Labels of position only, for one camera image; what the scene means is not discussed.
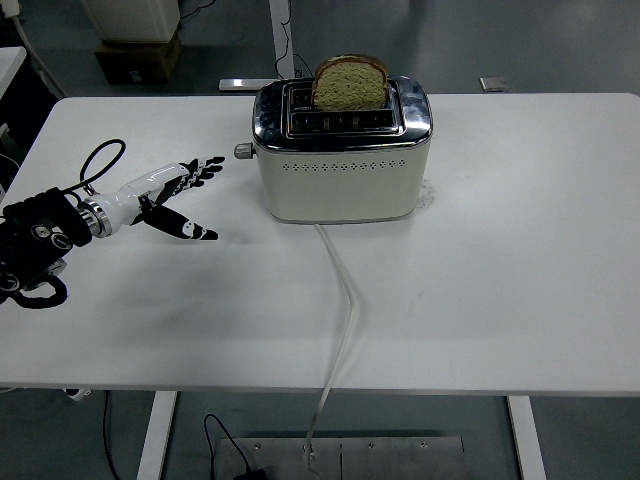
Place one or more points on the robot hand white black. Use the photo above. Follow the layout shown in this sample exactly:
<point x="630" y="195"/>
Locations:
<point x="127" y="200"/>

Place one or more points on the cream and chrome toaster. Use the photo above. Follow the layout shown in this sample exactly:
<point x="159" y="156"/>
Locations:
<point x="340" y="190"/>

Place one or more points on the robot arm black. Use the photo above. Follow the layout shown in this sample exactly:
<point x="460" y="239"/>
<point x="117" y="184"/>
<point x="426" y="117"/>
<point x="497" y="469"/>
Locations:
<point x="35" y="235"/>

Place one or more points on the brown cardboard box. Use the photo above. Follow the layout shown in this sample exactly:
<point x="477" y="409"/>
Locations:
<point x="137" y="60"/>

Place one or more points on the white slanted pole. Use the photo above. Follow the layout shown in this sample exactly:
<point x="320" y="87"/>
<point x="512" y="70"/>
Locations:
<point x="35" y="52"/>

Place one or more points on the white side table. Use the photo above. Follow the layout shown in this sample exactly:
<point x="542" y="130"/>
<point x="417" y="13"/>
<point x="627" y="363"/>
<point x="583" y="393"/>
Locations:
<point x="10" y="65"/>

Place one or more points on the white cabinet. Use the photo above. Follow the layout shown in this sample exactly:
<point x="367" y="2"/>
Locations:
<point x="131" y="17"/>

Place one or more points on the white table leg with foot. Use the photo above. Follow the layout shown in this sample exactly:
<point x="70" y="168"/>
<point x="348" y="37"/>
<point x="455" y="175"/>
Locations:
<point x="281" y="35"/>

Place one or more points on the brown bread slice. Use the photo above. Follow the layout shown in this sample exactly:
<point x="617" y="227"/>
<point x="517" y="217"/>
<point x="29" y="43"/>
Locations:
<point x="349" y="86"/>

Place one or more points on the grey metal plate with screws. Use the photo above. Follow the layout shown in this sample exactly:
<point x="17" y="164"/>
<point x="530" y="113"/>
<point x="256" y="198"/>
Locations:
<point x="400" y="457"/>

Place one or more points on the grey square floor plate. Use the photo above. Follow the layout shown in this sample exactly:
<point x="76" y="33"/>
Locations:
<point x="493" y="84"/>

